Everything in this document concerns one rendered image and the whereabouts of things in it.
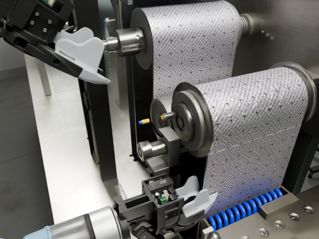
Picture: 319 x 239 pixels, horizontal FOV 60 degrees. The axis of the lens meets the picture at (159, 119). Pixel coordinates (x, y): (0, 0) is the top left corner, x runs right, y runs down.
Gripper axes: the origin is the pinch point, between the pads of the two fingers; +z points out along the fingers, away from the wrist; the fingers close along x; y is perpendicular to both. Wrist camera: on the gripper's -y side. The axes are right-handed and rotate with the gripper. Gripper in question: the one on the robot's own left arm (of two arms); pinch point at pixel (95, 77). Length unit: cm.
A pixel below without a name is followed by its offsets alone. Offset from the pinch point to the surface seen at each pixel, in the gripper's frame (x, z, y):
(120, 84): 65, 40, -11
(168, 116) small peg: -0.7, 15.8, 0.3
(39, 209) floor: 110, 66, -122
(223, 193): -8.4, 34.5, -7.1
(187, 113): -4.0, 16.1, 3.1
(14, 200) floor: 126, 54, -132
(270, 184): -8.5, 47.6, -0.7
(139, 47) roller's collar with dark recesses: 19.7, 13.6, 7.3
